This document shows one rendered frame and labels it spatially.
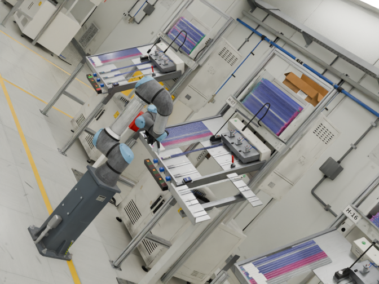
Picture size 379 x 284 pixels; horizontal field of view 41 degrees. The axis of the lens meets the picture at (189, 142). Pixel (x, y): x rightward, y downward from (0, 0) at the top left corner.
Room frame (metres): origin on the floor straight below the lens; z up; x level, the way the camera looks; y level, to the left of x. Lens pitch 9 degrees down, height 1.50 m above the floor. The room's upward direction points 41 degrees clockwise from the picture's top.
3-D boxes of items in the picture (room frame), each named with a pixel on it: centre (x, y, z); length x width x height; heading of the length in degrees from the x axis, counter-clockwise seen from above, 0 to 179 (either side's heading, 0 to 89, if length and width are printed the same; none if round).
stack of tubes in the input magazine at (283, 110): (3.85, -0.32, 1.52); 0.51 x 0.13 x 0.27; 42
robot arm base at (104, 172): (2.91, 0.24, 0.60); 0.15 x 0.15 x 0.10
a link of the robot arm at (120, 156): (2.92, 0.25, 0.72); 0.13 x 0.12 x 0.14; 80
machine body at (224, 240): (3.98, -0.37, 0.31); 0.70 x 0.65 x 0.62; 42
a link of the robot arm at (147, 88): (2.94, 0.38, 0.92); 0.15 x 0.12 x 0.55; 80
